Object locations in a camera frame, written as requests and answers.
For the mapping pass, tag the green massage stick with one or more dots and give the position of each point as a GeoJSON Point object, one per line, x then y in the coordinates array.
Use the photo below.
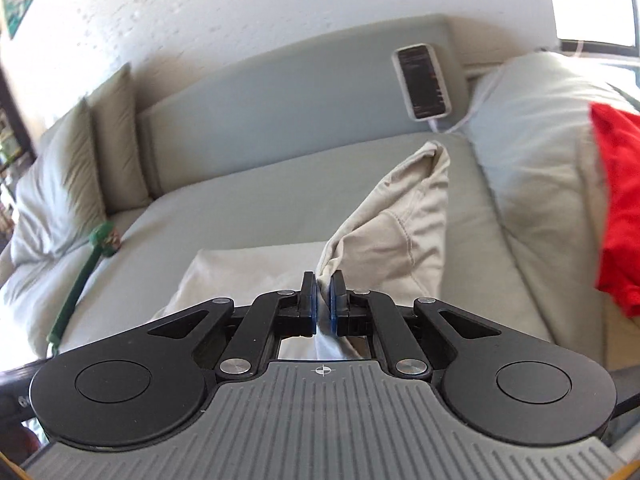
{"type": "Point", "coordinates": [75, 300]}

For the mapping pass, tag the beige sofa seat cushion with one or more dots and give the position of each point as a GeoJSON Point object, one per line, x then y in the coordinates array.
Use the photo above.
{"type": "Point", "coordinates": [30, 305]}

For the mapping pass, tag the red cloth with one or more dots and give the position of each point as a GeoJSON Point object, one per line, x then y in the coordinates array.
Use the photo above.
{"type": "Point", "coordinates": [620, 210]}

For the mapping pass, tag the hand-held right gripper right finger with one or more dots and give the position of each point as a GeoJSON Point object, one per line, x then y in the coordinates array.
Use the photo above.
{"type": "Point", "coordinates": [339, 305]}

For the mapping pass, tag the grey padded side cushion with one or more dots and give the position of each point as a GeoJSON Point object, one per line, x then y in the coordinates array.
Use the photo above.
{"type": "Point", "coordinates": [535, 160]}

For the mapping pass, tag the bookshelf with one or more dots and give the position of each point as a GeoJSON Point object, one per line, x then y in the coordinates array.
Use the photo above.
{"type": "Point", "coordinates": [7, 170]}

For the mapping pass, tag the window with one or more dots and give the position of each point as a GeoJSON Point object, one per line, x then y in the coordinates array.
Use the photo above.
{"type": "Point", "coordinates": [595, 0]}

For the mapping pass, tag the beige t-shirt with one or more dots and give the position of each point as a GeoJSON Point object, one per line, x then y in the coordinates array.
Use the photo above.
{"type": "Point", "coordinates": [395, 230]}

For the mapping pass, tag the large beige pillow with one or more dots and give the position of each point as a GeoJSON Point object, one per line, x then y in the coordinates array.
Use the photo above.
{"type": "Point", "coordinates": [55, 195]}

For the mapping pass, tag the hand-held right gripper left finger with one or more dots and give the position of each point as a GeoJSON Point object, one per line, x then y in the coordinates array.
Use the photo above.
{"type": "Point", "coordinates": [310, 305]}

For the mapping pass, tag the beige square cushion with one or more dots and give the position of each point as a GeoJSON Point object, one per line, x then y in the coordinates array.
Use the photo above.
{"type": "Point", "coordinates": [120, 145]}

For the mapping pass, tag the grey sofa backrest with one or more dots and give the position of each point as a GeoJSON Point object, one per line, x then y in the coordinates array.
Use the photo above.
{"type": "Point", "coordinates": [275, 110]}

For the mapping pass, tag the grey round sofa bed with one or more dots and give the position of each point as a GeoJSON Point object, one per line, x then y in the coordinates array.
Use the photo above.
{"type": "Point", "coordinates": [250, 200]}

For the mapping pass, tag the white smartphone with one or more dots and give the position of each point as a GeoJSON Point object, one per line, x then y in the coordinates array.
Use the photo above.
{"type": "Point", "coordinates": [422, 82]}

